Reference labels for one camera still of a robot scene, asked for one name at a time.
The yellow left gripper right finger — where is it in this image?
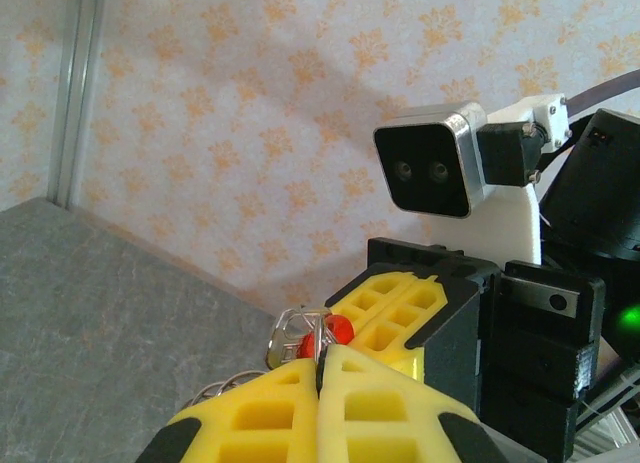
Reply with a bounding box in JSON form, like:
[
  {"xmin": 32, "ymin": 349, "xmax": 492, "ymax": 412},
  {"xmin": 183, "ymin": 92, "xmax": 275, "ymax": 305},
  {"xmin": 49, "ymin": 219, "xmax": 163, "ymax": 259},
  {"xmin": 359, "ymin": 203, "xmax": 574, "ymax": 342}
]
[{"xmin": 318, "ymin": 342, "xmax": 510, "ymax": 463}]

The white right camera bracket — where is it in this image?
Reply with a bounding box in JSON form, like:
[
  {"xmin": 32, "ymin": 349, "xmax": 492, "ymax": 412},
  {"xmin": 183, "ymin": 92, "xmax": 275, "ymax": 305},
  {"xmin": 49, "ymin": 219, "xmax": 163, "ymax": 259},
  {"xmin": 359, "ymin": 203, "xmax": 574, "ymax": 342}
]
[{"xmin": 429, "ymin": 92, "xmax": 571, "ymax": 264}]

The aluminium frame post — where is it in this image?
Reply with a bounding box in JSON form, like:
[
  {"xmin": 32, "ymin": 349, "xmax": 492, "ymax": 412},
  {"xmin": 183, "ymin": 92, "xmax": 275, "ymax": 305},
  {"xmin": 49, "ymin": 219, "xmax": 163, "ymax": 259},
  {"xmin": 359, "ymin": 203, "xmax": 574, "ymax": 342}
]
[{"xmin": 47, "ymin": 0, "xmax": 107, "ymax": 210}]

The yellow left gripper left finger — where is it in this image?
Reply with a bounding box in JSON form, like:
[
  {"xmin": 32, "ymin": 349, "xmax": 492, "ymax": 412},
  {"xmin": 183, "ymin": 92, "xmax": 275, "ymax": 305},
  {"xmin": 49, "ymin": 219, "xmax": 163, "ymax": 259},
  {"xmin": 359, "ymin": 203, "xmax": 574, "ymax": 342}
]
[{"xmin": 135, "ymin": 358, "xmax": 321, "ymax": 463}]

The small key with red cap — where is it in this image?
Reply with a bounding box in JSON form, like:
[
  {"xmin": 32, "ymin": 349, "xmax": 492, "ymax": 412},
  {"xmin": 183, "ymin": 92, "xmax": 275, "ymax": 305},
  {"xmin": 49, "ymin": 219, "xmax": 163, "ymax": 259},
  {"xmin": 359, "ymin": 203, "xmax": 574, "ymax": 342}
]
[{"xmin": 298, "ymin": 313, "xmax": 355, "ymax": 360}]

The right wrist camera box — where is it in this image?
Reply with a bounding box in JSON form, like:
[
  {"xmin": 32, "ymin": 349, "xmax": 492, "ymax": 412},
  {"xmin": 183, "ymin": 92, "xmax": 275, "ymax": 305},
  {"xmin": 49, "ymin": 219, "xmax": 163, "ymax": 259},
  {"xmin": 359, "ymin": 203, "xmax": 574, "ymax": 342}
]
[{"xmin": 373, "ymin": 101, "xmax": 489, "ymax": 219}]

